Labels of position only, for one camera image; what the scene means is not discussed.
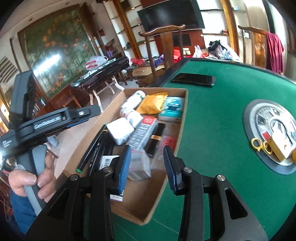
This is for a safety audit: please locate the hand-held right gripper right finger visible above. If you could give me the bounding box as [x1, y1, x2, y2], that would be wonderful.
[162, 145, 269, 241]

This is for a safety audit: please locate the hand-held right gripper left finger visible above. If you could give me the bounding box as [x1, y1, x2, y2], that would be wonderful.
[24, 144, 132, 241]

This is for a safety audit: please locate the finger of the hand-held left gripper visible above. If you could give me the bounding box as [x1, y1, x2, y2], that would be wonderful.
[67, 117, 90, 129]
[63, 104, 102, 121]

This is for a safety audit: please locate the small printed carton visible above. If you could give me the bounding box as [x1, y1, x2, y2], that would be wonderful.
[127, 148, 152, 181]

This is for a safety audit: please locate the black marker green end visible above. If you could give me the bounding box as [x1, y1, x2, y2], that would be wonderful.
[77, 125, 108, 173]

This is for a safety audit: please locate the thin black pen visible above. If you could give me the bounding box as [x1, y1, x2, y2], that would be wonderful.
[102, 132, 114, 161]

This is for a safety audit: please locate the shallow cardboard box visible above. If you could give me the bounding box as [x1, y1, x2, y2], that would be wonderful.
[62, 87, 189, 225]

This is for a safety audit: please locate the white adaptor box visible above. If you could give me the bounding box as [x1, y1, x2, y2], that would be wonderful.
[106, 117, 135, 145]

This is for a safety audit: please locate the white bottle red label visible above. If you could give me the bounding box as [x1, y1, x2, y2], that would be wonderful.
[119, 104, 144, 128]

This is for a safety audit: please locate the large white bottle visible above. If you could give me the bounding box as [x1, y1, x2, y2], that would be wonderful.
[126, 91, 146, 109]

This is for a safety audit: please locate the cream case with yellow keyring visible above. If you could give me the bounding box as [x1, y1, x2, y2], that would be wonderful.
[251, 132, 296, 163]

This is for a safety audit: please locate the person's left hand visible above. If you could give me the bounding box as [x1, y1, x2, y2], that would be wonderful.
[8, 153, 57, 202]

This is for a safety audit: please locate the white blue barcode box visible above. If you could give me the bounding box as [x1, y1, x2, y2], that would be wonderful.
[99, 155, 124, 202]

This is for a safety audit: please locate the red comb in clear pack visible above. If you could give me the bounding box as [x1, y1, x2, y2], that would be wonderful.
[154, 136, 176, 160]

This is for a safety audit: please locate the black box gold band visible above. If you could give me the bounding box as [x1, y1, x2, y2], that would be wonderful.
[146, 123, 166, 158]

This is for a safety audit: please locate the grey box red label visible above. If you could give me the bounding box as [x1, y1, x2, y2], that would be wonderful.
[127, 116, 158, 151]

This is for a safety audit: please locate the dark glossy table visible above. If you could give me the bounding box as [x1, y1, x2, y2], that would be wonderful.
[70, 57, 130, 114]

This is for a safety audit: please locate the white plastic bag red print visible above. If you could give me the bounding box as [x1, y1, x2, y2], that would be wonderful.
[85, 56, 109, 71]

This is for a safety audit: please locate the teal face mask packet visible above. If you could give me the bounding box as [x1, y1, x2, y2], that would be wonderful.
[158, 97, 185, 122]

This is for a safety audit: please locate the gold foil packet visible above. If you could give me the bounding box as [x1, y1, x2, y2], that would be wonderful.
[136, 92, 169, 115]

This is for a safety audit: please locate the large framed flower painting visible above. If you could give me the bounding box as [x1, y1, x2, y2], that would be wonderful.
[17, 3, 99, 99]

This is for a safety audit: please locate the low wooden table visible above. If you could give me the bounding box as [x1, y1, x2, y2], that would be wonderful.
[132, 66, 162, 87]

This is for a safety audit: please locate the person's blue jeans leg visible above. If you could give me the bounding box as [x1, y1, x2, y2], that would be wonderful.
[9, 192, 43, 235]

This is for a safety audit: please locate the black smartphone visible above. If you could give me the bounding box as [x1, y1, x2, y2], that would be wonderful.
[171, 73, 216, 87]

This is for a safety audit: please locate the round table control panel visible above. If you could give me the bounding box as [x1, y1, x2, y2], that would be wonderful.
[242, 99, 296, 175]

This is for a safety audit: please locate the wooden chair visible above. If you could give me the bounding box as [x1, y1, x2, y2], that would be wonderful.
[139, 24, 186, 87]

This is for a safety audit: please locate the red gift bag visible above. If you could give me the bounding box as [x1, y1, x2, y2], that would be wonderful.
[173, 47, 183, 62]

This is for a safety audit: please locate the small white plastic bag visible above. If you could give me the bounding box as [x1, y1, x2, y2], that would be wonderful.
[192, 45, 203, 58]

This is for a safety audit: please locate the pile of clothes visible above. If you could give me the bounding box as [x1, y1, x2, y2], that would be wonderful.
[207, 40, 240, 61]

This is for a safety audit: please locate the black television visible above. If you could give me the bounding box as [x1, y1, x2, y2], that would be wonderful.
[137, 0, 205, 33]

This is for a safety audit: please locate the wooden chair carved back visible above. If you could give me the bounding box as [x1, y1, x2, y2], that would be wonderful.
[238, 25, 269, 70]

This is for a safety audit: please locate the dark red garment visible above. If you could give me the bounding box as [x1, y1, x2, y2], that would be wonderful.
[266, 32, 285, 73]

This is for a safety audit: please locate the wooden wall shelf unit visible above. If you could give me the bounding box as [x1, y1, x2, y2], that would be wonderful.
[102, 0, 160, 58]

